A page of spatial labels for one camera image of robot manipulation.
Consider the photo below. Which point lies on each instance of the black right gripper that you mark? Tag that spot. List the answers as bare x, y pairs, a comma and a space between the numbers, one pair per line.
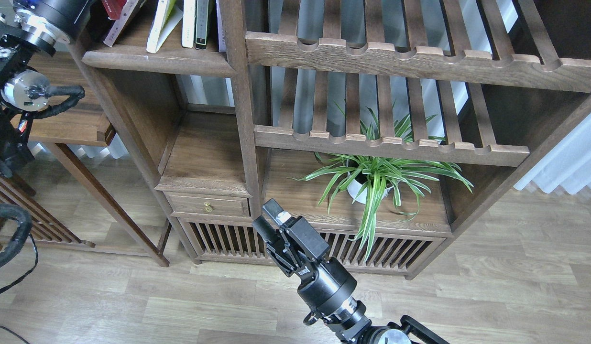
299, 250

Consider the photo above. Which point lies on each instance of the yellow green cover book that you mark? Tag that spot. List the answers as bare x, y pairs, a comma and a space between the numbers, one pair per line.
168, 14

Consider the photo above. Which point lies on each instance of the dark maroon cover book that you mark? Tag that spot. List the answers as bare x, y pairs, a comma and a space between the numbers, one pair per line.
128, 11

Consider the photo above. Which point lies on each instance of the red cover book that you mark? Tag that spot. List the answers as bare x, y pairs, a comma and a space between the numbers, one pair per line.
113, 8

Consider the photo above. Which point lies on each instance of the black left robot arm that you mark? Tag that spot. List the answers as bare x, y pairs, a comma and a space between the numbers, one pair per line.
25, 94

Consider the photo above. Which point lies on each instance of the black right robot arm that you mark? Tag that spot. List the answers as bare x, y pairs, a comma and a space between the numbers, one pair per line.
358, 329

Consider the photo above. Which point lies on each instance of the green spider plant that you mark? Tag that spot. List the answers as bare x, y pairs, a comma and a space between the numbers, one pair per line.
378, 176

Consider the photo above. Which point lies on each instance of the dark wooden bookshelf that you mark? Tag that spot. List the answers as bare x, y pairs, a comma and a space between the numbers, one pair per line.
440, 80

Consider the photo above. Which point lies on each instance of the wooden side table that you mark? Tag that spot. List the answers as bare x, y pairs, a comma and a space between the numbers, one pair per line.
112, 207

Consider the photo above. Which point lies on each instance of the white upright book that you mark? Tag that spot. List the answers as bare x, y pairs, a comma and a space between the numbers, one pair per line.
189, 23

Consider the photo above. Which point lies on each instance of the wooden slatted rack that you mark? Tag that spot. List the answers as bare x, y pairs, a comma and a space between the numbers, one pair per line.
47, 230

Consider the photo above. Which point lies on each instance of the dark green upright book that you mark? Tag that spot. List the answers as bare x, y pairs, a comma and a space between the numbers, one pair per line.
203, 9

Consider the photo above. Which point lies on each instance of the white curtain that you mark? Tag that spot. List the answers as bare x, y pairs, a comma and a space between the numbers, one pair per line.
567, 166

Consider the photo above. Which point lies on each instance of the white book behind post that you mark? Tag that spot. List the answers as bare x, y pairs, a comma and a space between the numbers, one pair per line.
220, 30

